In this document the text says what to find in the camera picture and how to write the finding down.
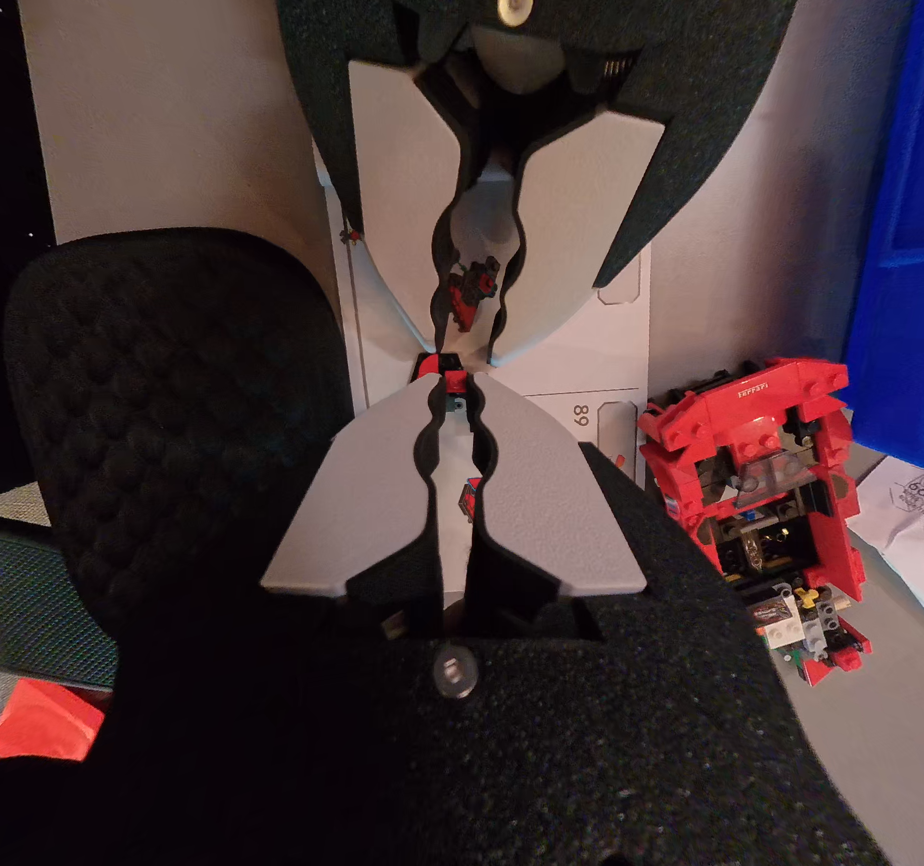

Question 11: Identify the white printed paper sheet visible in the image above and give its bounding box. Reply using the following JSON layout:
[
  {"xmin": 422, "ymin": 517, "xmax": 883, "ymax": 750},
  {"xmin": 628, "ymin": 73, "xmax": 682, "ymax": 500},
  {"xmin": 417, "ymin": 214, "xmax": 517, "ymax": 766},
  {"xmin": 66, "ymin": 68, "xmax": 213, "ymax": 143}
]
[{"xmin": 846, "ymin": 453, "xmax": 924, "ymax": 609}]

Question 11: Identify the white instruction booklet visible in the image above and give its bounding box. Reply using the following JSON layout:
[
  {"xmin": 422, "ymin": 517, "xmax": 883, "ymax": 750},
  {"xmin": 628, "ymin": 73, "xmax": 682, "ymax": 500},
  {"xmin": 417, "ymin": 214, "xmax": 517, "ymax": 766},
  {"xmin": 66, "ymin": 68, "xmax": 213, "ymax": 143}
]
[{"xmin": 314, "ymin": 152, "xmax": 653, "ymax": 596}]

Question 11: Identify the red toy brick car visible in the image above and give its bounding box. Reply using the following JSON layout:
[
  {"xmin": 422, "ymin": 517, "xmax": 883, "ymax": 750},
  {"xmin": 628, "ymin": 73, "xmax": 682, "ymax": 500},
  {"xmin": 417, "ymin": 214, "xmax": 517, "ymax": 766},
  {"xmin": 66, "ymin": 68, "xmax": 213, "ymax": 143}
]
[{"xmin": 637, "ymin": 357, "xmax": 873, "ymax": 688}]

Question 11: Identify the black egg-crate foam pad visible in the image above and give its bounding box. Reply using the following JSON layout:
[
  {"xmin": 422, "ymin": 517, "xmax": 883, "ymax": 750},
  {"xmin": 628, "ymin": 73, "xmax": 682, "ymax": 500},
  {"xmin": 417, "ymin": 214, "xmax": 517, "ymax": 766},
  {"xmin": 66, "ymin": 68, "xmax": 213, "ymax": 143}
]
[{"xmin": 2, "ymin": 227, "xmax": 356, "ymax": 639}]

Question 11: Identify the orange-red sheet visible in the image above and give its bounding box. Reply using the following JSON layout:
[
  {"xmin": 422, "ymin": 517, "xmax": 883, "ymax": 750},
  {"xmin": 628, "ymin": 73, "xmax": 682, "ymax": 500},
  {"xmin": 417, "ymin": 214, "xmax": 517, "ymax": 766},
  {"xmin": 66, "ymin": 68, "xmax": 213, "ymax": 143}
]
[{"xmin": 0, "ymin": 677, "xmax": 111, "ymax": 764}]

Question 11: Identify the dark mesh chair seat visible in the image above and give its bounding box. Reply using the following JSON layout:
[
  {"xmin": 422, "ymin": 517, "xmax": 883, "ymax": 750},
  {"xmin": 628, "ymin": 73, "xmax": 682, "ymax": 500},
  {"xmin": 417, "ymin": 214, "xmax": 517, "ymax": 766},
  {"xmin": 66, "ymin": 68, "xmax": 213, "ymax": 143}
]
[{"xmin": 0, "ymin": 525, "xmax": 120, "ymax": 694}]

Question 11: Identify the small red black brick piece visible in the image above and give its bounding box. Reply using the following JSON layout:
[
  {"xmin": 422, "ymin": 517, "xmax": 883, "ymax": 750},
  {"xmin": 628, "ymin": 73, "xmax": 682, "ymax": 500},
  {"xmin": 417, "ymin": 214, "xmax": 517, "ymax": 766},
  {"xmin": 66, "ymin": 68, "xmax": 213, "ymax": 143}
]
[{"xmin": 410, "ymin": 351, "xmax": 479, "ymax": 416}]

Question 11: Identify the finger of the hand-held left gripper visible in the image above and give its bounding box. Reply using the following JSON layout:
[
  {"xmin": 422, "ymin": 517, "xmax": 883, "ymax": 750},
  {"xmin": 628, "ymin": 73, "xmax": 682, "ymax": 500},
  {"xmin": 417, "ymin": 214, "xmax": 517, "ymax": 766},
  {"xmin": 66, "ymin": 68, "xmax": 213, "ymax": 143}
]
[
  {"xmin": 348, "ymin": 60, "xmax": 466, "ymax": 349},
  {"xmin": 488, "ymin": 105, "xmax": 667, "ymax": 368}
]

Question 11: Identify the blue plastic bin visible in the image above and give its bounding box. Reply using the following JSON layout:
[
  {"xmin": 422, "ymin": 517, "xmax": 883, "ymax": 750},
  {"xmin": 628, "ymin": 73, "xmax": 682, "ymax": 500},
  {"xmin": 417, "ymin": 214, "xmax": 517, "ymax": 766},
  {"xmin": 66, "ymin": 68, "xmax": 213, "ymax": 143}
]
[{"xmin": 839, "ymin": 0, "xmax": 924, "ymax": 471}]

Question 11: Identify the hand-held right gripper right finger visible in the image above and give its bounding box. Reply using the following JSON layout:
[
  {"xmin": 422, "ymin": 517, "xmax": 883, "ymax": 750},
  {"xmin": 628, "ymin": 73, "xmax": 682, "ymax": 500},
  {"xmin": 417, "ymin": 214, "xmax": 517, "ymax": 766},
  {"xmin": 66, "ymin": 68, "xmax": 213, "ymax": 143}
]
[{"xmin": 464, "ymin": 371, "xmax": 648, "ymax": 599}]

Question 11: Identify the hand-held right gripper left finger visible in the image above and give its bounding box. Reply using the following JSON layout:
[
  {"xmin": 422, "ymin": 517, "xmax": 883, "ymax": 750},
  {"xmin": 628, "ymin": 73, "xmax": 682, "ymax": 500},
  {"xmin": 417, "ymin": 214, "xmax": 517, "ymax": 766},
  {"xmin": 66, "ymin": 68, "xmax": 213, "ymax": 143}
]
[{"xmin": 260, "ymin": 371, "xmax": 444, "ymax": 600}]

